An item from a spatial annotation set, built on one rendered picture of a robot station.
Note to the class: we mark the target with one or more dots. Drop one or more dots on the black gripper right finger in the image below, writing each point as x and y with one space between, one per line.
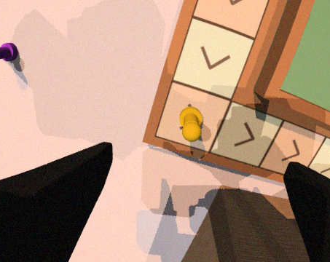
309 196

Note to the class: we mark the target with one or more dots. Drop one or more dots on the purple game pawn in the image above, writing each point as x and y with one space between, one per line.
8 52

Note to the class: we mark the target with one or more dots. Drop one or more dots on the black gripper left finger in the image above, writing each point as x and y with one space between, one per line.
43 211

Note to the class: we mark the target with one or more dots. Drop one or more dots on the yellow pawn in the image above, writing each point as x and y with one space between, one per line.
191 119

